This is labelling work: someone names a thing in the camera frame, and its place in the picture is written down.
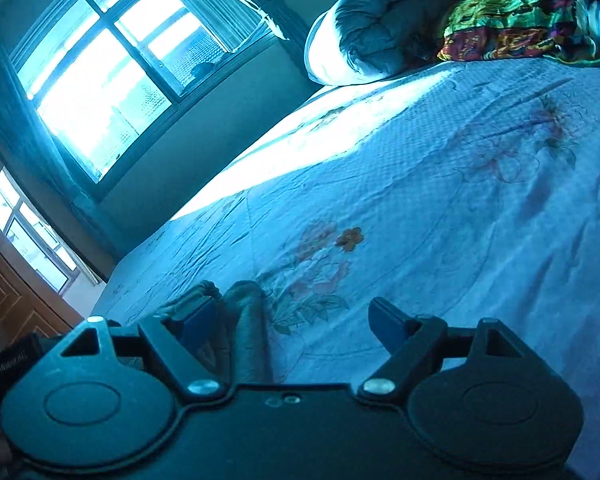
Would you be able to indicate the large bedroom window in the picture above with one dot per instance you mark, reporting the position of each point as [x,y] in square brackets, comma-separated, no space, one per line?
[100,73]

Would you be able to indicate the colourful floral blanket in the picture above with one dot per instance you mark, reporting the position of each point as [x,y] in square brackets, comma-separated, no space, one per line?
[567,31]

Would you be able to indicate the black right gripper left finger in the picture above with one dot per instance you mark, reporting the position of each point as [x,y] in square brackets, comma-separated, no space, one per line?
[172,343]

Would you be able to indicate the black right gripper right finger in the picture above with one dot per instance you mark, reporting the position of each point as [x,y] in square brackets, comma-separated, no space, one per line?
[413,343]

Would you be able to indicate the teal left curtain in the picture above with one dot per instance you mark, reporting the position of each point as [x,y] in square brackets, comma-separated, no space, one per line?
[35,160]

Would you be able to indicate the brown wooden door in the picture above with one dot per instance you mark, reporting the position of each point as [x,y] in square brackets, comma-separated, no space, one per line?
[29,305]

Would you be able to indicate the hallway window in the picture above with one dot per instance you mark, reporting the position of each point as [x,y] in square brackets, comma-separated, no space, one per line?
[34,239]

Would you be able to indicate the floral light blue bedsheet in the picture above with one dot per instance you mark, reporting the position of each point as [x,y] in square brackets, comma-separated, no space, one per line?
[466,191]

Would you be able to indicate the rolled light blue quilt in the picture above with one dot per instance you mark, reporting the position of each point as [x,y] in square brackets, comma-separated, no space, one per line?
[362,41]

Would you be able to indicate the sheer striped window curtain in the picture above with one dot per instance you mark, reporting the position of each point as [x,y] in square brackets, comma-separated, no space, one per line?
[231,22]

